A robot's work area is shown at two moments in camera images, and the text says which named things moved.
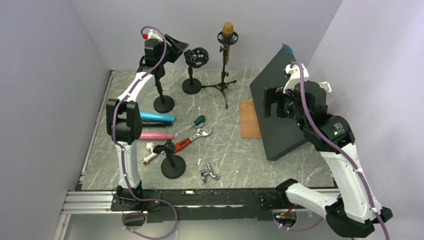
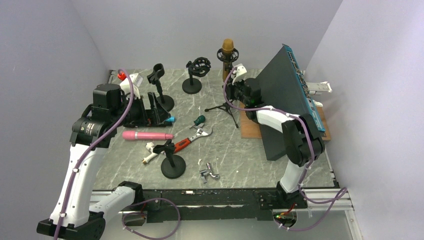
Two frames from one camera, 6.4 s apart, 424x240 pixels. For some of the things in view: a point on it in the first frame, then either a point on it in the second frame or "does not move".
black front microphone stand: x=173 y=166 does not move
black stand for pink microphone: x=163 y=104 does not move
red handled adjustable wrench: x=202 y=132 does not move
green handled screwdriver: x=199 y=120 does not move
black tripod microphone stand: x=227 y=38 -> x=225 y=104
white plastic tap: x=149 y=146 does not move
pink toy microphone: x=155 y=136 does not move
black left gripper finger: x=181 y=45 -> x=160 y=113
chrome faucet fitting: x=205 y=172 does not move
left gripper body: x=171 y=54 -> x=136 y=115
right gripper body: x=290 y=109 -> x=235 y=91
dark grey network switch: x=282 y=135 does not move
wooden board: x=250 y=126 does not move
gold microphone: x=227 y=28 -> x=227 y=46
